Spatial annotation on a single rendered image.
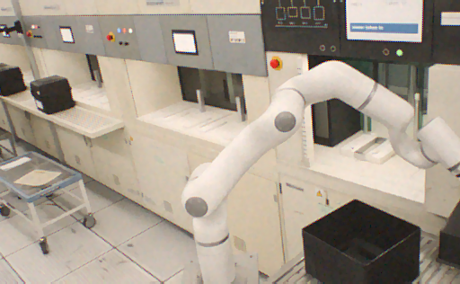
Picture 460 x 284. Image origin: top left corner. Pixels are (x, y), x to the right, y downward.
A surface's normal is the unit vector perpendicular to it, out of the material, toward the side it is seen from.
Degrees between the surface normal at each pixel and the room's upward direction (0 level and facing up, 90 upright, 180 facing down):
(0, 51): 90
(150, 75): 90
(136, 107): 90
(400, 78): 90
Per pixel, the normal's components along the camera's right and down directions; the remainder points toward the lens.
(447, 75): -0.73, 0.36
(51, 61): 0.67, 0.20
